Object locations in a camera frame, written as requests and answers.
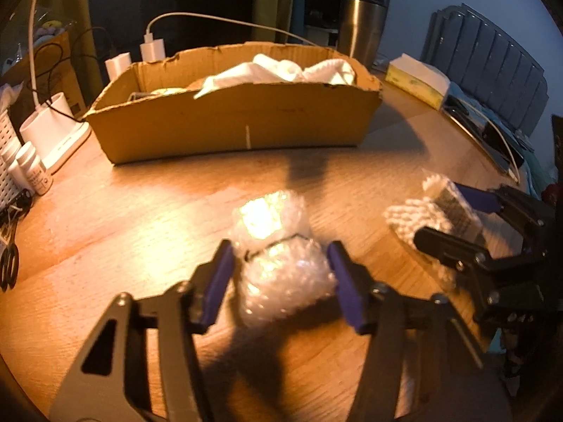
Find cardboard box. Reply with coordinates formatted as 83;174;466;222
83;43;383;164

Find white pill bottle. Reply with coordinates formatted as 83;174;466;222
17;141;52;195
8;158;33;190

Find black shelf cabinet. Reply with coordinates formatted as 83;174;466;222
303;0;392;31

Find grey padded bed headboard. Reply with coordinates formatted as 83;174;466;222
420;4;550;139

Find white terry towel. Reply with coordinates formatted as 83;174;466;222
303;58;356;85

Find black binder clips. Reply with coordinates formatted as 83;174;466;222
0;189;35;216

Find white plug charger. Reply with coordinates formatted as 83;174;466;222
105;53;133;83

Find large dark phone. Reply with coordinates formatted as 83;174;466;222
442;101;520;172

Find small dark phone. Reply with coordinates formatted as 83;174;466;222
481;121;526;168

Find yellow and white tissue pack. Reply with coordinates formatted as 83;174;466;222
385;53;451;110

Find cotton swab zip bag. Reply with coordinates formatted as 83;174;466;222
384;171;489;269

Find white charger with cable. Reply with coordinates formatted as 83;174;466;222
140;31;167;62

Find white woven plastic basket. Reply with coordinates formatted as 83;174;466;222
0;110;23;212

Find bubble wrap bundle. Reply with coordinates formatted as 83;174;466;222
231;190;337;327

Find white desk lamp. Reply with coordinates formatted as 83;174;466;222
20;0;91;174

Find white cloth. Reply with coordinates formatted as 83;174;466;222
194;54;309;100

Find black cable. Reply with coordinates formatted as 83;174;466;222
44;26;115;119

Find stainless steel tumbler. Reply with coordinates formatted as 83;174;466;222
338;0;388;70

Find olive green curtain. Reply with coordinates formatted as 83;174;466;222
253;0;295;45

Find white charging cable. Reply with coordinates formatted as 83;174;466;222
145;12;320;48

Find brown paper bag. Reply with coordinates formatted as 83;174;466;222
0;31;86;117

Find black scissors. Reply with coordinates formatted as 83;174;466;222
0;224;20;292

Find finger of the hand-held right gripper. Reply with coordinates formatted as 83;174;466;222
413;226;529;291
455;182;556;251

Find light blue blanket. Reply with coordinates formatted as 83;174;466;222
449;83;550;194

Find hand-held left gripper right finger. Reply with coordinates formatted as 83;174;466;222
326;241;513;422

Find plush toy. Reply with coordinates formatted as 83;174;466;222
35;20;67;38

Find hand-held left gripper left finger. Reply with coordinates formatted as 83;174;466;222
49;239;236;422

